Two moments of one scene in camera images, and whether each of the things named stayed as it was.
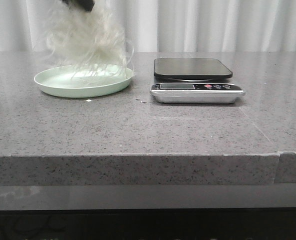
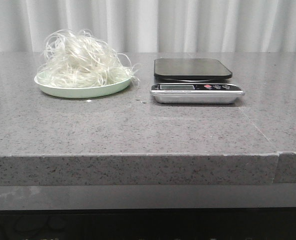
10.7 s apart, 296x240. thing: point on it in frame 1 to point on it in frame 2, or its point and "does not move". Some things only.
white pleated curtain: x=164 y=25 does not move
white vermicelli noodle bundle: x=87 y=42 to x=77 y=59
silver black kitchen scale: x=193 y=80 does not move
